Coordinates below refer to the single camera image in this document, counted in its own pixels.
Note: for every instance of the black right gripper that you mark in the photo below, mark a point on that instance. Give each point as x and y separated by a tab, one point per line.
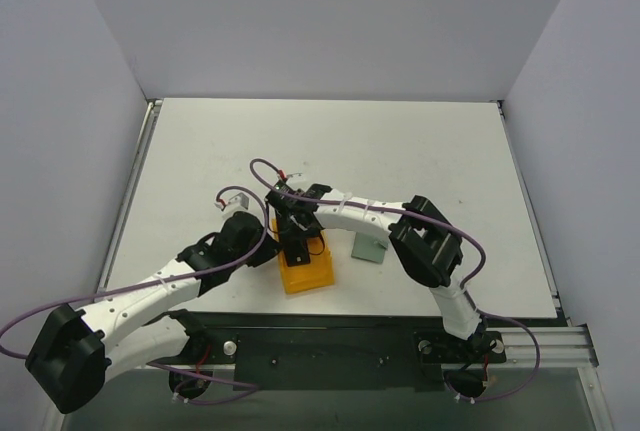
296	252

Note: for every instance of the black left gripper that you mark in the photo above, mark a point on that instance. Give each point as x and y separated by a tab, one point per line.
272	246

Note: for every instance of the yellow plastic bin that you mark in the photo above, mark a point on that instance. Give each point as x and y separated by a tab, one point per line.
319	273

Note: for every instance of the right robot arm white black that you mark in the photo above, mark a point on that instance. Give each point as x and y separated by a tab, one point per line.
428	247

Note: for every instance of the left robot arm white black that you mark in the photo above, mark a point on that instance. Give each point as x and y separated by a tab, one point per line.
78	350

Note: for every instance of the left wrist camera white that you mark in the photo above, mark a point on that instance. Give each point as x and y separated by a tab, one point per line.
229	206

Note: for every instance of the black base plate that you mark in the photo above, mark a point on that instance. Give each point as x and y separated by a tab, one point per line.
331	352

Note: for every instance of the aluminium rail frame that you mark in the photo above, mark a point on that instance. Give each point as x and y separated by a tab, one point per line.
456	155

